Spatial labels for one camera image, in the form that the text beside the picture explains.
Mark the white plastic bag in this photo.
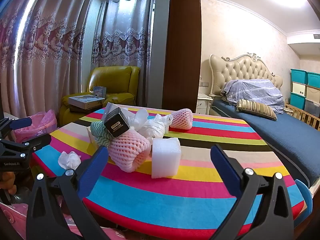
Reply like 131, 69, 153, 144
127, 109, 173, 140

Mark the green wavy striped cloth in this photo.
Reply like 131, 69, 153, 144
90, 121, 113, 147

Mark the pink foam fruit net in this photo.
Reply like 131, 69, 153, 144
169, 108, 193, 130
106, 131, 152, 173

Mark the brown wooden wardrobe panel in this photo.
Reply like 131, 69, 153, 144
162, 0, 202, 110

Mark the teal storage box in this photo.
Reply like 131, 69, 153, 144
290, 92, 306, 110
290, 68, 308, 84
307, 72, 320, 88

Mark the small black box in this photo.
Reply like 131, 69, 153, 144
101, 102, 130, 138

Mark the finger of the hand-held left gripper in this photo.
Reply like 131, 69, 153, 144
0, 134, 52, 156
0, 117, 33, 137

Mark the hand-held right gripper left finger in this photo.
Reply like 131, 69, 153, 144
26, 145, 118, 240

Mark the pink printed cloth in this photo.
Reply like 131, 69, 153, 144
0, 200, 83, 240

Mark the wide pink lace curtain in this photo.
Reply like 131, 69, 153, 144
0, 0, 95, 120

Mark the crumpled white tissue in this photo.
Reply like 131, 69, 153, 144
58, 151, 82, 170

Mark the pink-lined trash bin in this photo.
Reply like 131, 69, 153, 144
14, 109, 57, 143

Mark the large flat printed box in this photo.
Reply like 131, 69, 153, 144
68, 95, 106, 110

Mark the small blue printed box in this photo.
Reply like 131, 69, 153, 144
93, 86, 107, 97

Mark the blue covered bed mattress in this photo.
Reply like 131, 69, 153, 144
211, 99, 320, 188

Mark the white foam block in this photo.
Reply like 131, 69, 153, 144
151, 137, 182, 179

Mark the gold striped pillow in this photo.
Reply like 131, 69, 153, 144
236, 99, 277, 121

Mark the beige storage box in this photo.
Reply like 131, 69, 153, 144
305, 85, 320, 104
292, 82, 307, 97

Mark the light blue quilt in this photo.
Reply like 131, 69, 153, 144
220, 79, 285, 114

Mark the wooden crib rail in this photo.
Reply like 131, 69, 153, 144
285, 103, 320, 132

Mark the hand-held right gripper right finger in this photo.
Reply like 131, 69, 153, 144
207, 144, 294, 240

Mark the white nightstand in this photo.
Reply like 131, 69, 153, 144
195, 93, 213, 115

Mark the yellow leather armchair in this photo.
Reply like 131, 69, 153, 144
59, 66, 140, 127

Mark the cream tufted bed headboard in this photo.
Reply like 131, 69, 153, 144
209, 53, 283, 98

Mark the narrow pink lace curtain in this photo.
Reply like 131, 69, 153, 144
91, 0, 155, 107

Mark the clear storage box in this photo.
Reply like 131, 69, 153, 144
304, 99, 320, 120

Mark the rainbow striped tablecloth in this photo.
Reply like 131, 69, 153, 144
31, 106, 307, 238

